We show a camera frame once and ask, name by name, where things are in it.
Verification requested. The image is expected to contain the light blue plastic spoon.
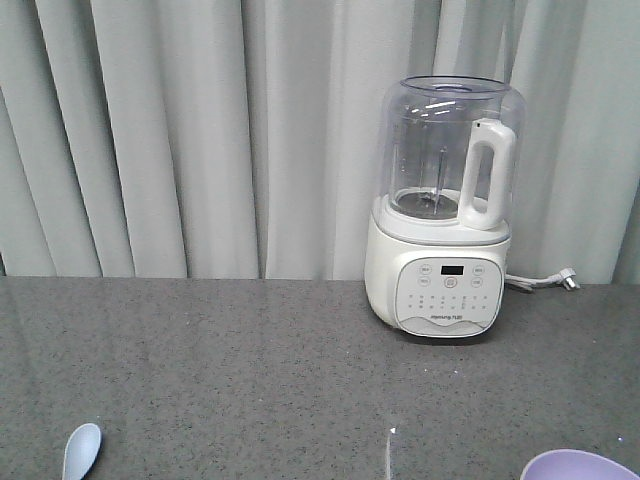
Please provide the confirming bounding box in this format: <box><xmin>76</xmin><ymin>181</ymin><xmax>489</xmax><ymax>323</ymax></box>
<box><xmin>62</xmin><ymin>423</ymin><xmax>102</xmax><ymax>480</ymax></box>

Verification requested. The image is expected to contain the purple plastic bowl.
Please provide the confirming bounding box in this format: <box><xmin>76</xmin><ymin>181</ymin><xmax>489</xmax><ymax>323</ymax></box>
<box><xmin>520</xmin><ymin>449</ymin><xmax>639</xmax><ymax>480</ymax></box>

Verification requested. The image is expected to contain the white soy milk blender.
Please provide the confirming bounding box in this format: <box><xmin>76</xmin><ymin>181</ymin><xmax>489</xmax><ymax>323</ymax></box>
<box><xmin>364</xmin><ymin>75</ymin><xmax>525</xmax><ymax>338</ymax></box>

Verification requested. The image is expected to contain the grey pleated curtain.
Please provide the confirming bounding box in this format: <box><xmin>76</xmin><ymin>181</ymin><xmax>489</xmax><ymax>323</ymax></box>
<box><xmin>1</xmin><ymin>1</ymin><xmax>639</xmax><ymax>283</ymax></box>

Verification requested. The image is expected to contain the white power cord with plug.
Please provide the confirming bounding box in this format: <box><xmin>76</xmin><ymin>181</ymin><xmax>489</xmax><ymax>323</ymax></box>
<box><xmin>505</xmin><ymin>267</ymin><xmax>581</xmax><ymax>293</ymax></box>

